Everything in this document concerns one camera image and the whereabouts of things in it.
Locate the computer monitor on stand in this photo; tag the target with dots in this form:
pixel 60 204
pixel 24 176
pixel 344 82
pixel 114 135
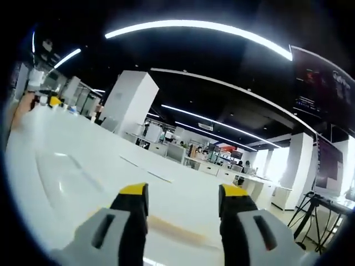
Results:
pixel 328 166

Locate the thin ceiling light strip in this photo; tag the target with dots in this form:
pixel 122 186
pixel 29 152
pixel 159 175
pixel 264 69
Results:
pixel 219 124

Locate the large dark wall screen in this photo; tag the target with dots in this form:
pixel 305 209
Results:
pixel 321 83

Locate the row of white office desks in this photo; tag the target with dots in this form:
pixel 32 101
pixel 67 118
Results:
pixel 235 177

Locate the short ceiling light strip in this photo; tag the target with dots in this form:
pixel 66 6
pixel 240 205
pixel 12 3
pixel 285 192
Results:
pixel 68 58

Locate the white square pillar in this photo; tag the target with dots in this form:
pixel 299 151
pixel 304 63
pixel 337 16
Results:
pixel 296 169
pixel 130 102

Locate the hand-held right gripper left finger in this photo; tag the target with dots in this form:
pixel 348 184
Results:
pixel 111 235

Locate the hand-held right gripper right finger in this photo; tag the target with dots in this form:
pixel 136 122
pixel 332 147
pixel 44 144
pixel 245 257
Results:
pixel 244 238

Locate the black tripod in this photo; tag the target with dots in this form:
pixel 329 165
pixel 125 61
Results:
pixel 308 213

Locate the ceiling air conditioner unit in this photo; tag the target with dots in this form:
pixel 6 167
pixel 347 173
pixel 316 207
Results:
pixel 205 126

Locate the long curved ceiling light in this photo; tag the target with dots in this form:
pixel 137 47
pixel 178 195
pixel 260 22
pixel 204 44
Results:
pixel 199 24

